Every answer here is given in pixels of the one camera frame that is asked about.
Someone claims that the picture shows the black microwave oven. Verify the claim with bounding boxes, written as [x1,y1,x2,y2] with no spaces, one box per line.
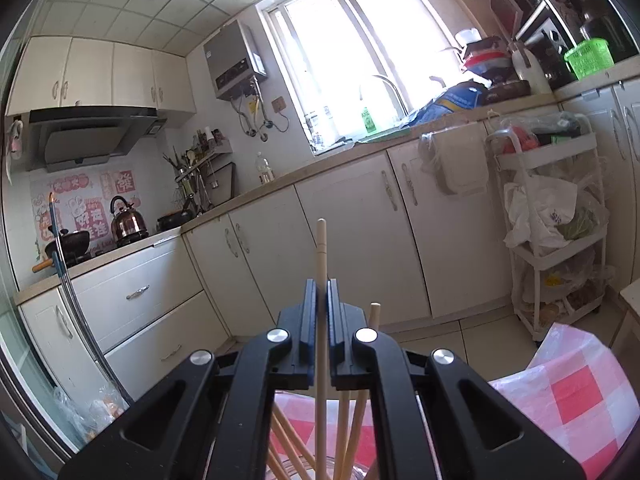
[487,0,544,37]

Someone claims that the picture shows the blue printed bag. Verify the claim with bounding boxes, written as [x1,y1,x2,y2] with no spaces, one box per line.
[401,82,489,129]

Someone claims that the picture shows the white trolley cart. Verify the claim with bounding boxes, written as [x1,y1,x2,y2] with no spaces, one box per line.
[486,129,609,342]

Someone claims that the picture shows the steel kettle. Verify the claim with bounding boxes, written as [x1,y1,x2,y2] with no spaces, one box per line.
[109,195,149,241]

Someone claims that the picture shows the green plastic basket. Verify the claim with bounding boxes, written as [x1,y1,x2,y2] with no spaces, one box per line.
[563,38,615,81]

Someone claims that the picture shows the pink hanging cloth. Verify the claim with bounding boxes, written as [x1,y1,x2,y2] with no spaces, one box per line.
[7,119,24,157]

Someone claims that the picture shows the white plastic bag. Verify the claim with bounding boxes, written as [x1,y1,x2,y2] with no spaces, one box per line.
[502,174,582,257]

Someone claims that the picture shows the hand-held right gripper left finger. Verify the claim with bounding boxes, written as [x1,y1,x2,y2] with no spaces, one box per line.
[59,279,318,480]

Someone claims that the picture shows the white hanging bin with bag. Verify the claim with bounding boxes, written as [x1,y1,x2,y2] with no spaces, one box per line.
[418,122,491,197]

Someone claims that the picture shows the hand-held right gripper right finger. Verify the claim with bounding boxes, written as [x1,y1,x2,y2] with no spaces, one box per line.
[327,279,586,480]

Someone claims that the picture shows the white plastic jug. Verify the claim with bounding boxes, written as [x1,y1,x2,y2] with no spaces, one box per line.
[508,42,551,95]

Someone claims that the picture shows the dark cutting board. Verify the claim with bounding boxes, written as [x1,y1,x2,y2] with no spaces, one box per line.
[202,161,236,207]

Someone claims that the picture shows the grey flexible hose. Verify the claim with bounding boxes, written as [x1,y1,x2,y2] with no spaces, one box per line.
[47,192,134,405]

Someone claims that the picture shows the white lower kitchen cabinets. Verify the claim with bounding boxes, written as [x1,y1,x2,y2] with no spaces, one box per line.
[14,80,640,402]

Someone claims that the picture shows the black pot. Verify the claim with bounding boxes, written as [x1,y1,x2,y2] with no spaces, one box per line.
[156,208,197,233]

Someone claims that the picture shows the gas stove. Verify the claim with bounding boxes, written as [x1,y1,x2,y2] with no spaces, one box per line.
[62,232,152,267]

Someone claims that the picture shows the grey water heater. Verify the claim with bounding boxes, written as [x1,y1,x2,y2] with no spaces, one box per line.
[203,19,268,101]

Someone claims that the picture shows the clear plastic bottle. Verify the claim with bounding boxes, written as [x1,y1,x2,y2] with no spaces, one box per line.
[256,152,275,185]

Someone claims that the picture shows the steel sink faucet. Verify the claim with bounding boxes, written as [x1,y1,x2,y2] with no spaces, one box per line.
[358,73,409,119]

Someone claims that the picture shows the water heater hoses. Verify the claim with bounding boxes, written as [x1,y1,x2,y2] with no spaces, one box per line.
[237,79,291,141]

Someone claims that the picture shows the clear glass jar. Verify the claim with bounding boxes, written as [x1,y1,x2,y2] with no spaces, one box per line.
[265,452,382,480]

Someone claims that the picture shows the wall utensil rack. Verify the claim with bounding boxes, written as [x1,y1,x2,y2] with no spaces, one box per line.
[162,127,234,212]

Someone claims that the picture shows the white wall cabinets above hood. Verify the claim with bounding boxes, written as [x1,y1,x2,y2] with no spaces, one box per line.
[5,35,197,117]

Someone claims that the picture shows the red checkered plastic tablecloth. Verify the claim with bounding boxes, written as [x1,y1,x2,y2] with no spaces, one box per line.
[272,322,640,480]

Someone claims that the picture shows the stack of pots and bowls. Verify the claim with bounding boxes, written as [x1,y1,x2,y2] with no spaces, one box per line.
[454,27,532,99]

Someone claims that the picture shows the black wok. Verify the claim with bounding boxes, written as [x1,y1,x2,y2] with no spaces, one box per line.
[44,228,94,262]

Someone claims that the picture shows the red printed wall sheet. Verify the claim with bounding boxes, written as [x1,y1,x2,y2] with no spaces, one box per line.
[29,167,137,262]

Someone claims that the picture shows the black electric kettle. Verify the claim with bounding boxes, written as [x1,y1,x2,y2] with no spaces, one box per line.
[577,0,632,61]

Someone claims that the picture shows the kitchen window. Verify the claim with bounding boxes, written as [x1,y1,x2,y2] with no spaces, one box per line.
[255,0,482,157]

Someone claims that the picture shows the grey range hood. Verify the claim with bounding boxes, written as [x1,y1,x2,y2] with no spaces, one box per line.
[27,106,169,174]

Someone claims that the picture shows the plastic bag on floor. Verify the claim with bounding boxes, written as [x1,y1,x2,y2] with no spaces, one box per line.
[49,384,127,442]

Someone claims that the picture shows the red produce bag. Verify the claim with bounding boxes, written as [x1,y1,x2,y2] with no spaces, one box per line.
[501,126,540,155]

